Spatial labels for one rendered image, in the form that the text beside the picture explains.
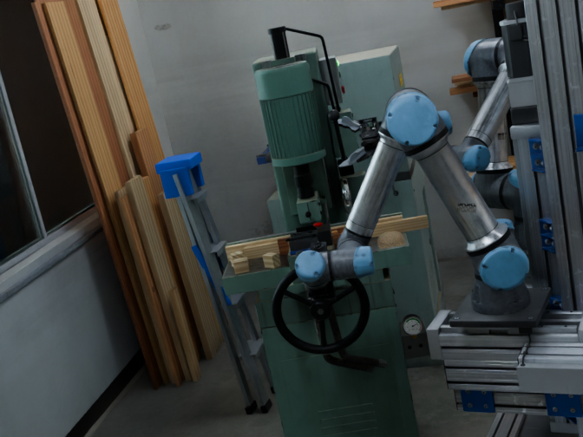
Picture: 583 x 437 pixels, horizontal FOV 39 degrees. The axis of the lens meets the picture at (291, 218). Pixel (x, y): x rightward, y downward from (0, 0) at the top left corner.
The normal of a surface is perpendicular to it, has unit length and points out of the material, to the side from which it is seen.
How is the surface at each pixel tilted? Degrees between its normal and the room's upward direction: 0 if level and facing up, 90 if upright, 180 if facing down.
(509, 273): 97
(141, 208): 87
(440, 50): 90
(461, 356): 90
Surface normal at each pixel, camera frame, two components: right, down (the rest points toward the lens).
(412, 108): -0.15, 0.15
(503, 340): -0.44, 0.31
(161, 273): 0.95, -0.19
